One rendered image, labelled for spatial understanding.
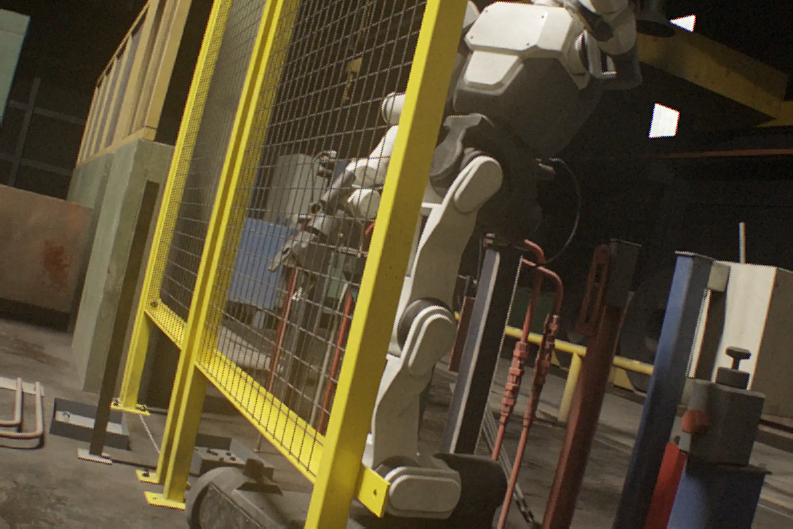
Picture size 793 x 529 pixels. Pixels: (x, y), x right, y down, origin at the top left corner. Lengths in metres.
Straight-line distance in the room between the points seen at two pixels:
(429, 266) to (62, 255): 3.61
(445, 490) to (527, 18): 1.06
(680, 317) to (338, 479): 1.30
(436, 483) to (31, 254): 3.68
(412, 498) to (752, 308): 1.01
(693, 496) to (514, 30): 1.09
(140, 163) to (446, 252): 1.96
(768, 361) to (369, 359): 1.34
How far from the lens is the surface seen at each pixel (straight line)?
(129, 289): 2.79
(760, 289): 2.52
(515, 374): 2.91
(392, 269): 1.42
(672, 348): 2.52
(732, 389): 1.63
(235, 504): 2.09
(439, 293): 2.06
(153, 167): 3.80
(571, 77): 2.18
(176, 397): 2.70
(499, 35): 2.18
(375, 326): 1.42
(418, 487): 2.08
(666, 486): 2.51
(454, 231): 2.04
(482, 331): 2.68
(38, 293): 5.44
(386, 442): 2.07
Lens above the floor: 0.73
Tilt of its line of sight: 3 degrees up
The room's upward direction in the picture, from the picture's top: 13 degrees clockwise
